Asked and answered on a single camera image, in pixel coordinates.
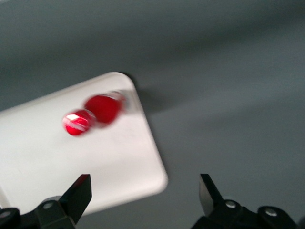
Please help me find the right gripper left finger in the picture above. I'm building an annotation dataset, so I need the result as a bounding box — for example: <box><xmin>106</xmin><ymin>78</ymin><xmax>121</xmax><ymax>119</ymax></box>
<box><xmin>0</xmin><ymin>174</ymin><xmax>93</xmax><ymax>229</ymax></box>

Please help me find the red coke bottle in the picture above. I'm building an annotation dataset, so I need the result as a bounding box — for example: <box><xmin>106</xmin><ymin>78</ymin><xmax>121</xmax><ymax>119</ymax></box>
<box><xmin>61</xmin><ymin>90</ymin><xmax>129</xmax><ymax>137</ymax></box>

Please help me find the cream rectangular tray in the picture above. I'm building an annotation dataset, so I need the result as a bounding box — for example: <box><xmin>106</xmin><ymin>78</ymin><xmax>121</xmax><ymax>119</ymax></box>
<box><xmin>0</xmin><ymin>71</ymin><xmax>169</xmax><ymax>217</ymax></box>

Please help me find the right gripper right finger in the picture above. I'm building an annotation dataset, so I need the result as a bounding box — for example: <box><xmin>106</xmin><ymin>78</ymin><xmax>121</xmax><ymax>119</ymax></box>
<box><xmin>191</xmin><ymin>174</ymin><xmax>299</xmax><ymax>229</ymax></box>

